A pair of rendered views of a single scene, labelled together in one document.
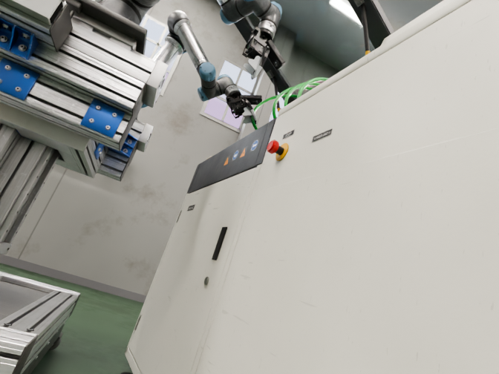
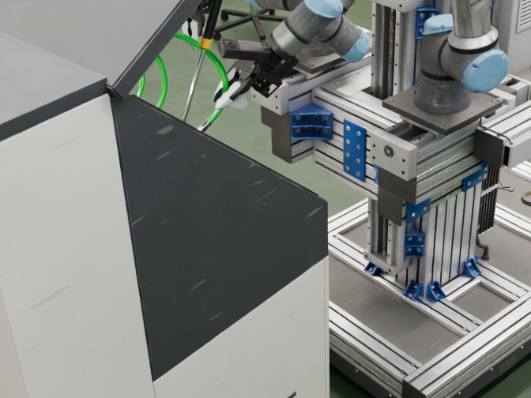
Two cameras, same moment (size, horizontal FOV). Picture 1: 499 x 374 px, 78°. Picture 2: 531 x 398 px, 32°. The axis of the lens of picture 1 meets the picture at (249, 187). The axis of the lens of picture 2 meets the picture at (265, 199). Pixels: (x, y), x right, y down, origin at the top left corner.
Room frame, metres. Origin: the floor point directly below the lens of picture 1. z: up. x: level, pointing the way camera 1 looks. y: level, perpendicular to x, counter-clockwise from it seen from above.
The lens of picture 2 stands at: (3.11, -0.52, 2.16)
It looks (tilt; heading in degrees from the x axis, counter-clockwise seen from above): 33 degrees down; 159
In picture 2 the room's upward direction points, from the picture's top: 3 degrees counter-clockwise
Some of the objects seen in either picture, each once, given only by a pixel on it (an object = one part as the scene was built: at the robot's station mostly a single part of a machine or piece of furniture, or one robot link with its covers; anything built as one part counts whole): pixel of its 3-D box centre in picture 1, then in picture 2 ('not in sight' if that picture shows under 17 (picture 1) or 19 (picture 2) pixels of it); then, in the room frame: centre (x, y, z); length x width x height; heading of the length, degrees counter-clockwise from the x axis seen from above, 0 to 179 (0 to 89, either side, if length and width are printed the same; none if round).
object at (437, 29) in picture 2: not in sight; (447, 42); (1.28, 0.70, 1.20); 0.13 x 0.12 x 0.14; 178
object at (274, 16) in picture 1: (270, 17); not in sight; (1.00, 0.13, 1.51); 0.09 x 0.08 x 0.11; 133
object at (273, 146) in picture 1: (276, 148); not in sight; (0.72, -0.04, 0.80); 0.05 x 0.04 x 0.05; 25
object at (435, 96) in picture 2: not in sight; (442, 83); (1.27, 0.70, 1.09); 0.15 x 0.15 x 0.10
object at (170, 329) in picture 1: (183, 271); not in sight; (1.14, 0.13, 0.44); 0.65 x 0.02 x 0.68; 25
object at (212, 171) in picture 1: (226, 166); not in sight; (1.15, 0.11, 0.87); 0.62 x 0.04 x 0.16; 25
